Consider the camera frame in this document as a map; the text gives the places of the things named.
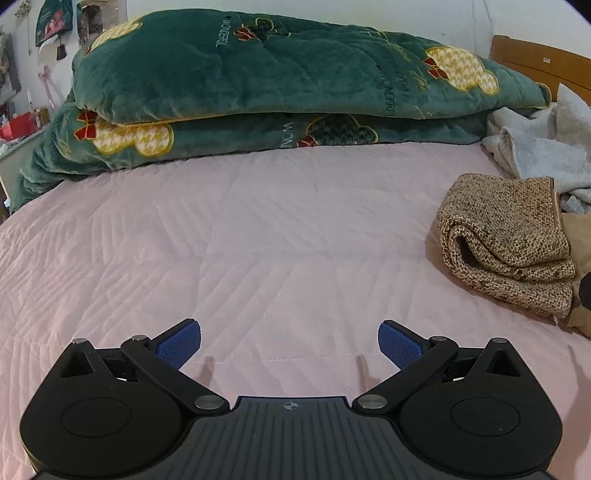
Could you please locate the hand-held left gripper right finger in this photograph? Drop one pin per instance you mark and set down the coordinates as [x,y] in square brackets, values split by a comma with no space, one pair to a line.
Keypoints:
[399,344]

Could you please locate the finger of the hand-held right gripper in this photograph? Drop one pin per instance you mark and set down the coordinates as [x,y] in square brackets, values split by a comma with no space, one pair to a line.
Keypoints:
[585,290]

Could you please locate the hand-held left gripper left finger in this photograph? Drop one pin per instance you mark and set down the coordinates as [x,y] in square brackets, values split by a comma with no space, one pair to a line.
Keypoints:
[180,344]

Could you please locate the brown tweed garment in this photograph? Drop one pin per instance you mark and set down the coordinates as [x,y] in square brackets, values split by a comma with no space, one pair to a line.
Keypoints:
[503,221]

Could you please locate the tan garment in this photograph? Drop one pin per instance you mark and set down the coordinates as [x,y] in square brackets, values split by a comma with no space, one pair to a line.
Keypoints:
[577,240]

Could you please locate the pink quilted bed sheet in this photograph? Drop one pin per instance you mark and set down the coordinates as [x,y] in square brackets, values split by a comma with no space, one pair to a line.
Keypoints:
[277,240]

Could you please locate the grey fleece blanket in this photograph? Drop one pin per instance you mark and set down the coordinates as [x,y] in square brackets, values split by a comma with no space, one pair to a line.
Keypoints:
[540,147]

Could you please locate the wooden headboard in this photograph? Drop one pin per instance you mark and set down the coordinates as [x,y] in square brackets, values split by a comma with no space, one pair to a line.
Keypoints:
[540,57]

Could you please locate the cluttered side shelf with items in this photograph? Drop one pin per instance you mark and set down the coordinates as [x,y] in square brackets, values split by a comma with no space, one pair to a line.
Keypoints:
[9,157]

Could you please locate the red box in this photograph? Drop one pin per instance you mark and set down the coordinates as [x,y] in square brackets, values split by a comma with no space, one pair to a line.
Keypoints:
[16,128]

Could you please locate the green printed quilt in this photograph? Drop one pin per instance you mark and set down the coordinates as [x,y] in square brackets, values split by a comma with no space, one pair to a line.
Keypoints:
[258,78]

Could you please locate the pink ribbon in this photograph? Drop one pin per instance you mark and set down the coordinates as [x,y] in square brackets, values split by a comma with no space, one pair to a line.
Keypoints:
[47,82]

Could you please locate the framed wall picture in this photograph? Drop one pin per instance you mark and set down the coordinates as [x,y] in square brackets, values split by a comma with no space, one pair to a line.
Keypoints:
[8,62]

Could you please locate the dark green wall poster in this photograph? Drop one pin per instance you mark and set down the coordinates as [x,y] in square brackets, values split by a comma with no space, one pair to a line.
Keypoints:
[54,18]

